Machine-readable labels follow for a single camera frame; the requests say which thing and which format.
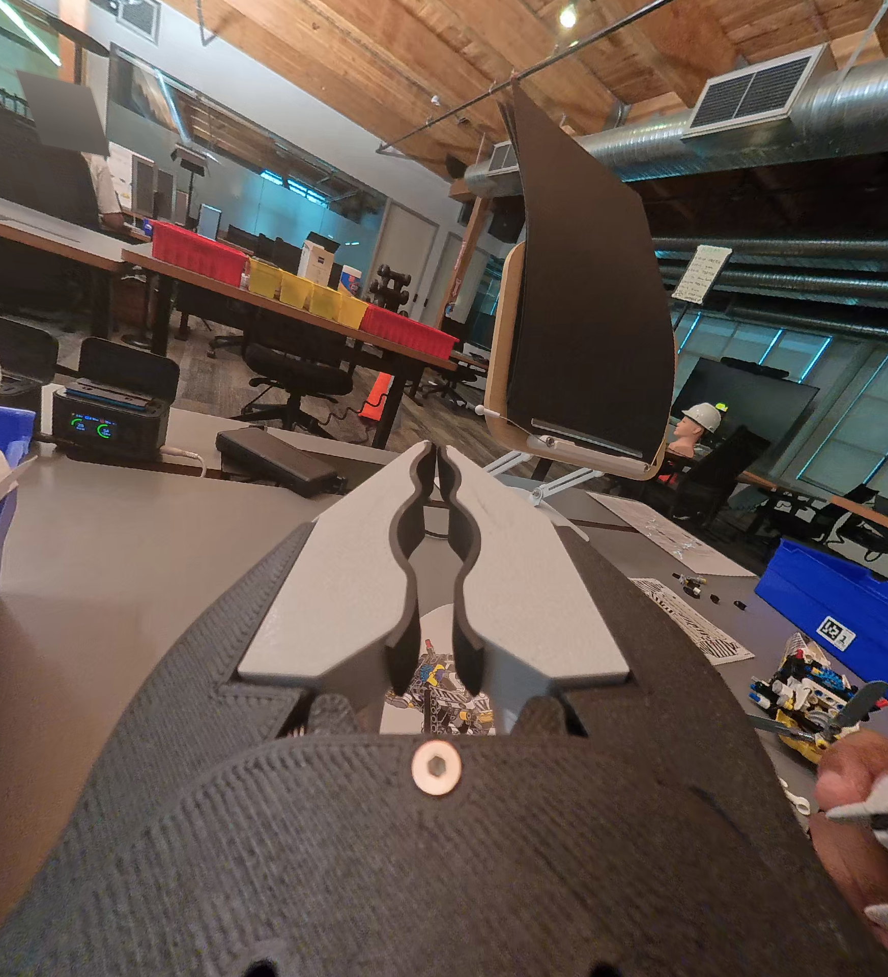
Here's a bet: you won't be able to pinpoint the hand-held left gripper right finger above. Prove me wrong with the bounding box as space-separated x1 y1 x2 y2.
441 445 633 708

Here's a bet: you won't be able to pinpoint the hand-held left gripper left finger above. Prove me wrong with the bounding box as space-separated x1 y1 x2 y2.
238 441 439 694

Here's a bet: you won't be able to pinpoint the yellow black lego vehicle model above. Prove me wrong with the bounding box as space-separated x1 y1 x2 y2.
748 632 888 766

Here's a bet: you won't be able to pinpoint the lego instruction booklet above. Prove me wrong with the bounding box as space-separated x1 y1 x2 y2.
381 603 500 738

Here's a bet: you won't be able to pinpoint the small black lego pieces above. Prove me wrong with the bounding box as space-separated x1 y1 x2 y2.
671 571 748 612

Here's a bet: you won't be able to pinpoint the person's right hand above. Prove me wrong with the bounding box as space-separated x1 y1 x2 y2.
810 733 888 977

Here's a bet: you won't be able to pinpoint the black power bank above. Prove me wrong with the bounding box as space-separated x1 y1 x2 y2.
215 426 350 499

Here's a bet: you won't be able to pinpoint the black white sticker sheet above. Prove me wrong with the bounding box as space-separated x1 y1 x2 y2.
630 577 755 662

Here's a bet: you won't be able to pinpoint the blue plastic bin with tag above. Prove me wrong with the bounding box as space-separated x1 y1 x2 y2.
763 534 888 735

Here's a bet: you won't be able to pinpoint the orange folded sign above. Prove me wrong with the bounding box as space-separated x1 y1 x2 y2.
358 372 396 422

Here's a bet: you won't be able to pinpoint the black office chair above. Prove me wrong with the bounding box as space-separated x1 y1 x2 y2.
241 342 355 442

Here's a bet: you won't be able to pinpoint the mannequin head with hard hat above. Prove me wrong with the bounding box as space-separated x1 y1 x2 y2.
671 401 724 461

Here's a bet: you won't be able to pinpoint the long wooden table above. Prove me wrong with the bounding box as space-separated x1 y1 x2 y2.
121 243 462 451

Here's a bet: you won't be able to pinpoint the black power station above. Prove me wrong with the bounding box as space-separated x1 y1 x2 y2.
50 336 181 461

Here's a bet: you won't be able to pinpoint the long red plastic bin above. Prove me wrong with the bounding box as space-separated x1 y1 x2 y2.
357 304 461 361

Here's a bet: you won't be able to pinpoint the large black screen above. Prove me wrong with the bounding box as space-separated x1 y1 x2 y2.
673 357 821 490

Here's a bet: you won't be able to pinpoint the black panel on wooden stand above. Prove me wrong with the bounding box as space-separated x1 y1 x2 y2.
483 76 678 482

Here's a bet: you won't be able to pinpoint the black dumbbell rack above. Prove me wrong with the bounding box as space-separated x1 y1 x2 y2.
367 263 416 315

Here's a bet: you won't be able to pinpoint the white cardboard box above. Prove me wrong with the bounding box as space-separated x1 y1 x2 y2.
297 232 340 285

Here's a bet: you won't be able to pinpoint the large red plastic bin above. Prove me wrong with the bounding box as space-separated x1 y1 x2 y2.
151 219 251 285

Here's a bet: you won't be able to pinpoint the white handwritten note board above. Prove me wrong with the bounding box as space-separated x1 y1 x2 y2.
670 244 734 306

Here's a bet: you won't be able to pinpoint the white ceiling vent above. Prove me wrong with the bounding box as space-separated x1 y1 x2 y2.
680 43 831 140

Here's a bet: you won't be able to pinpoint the silver air duct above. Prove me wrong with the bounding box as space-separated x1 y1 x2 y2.
462 44 888 198

